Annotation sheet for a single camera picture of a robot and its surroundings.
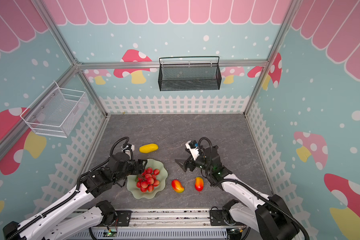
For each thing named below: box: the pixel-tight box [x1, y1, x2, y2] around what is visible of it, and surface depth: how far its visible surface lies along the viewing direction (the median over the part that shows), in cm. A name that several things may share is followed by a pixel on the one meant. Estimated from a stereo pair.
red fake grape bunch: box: [136, 167, 160, 193], surface depth 83 cm
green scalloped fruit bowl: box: [135, 158, 168, 199], surface depth 85 cm
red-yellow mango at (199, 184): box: [194, 176, 205, 193], surface depth 84 cm
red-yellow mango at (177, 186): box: [171, 179, 185, 193], surface depth 83 cm
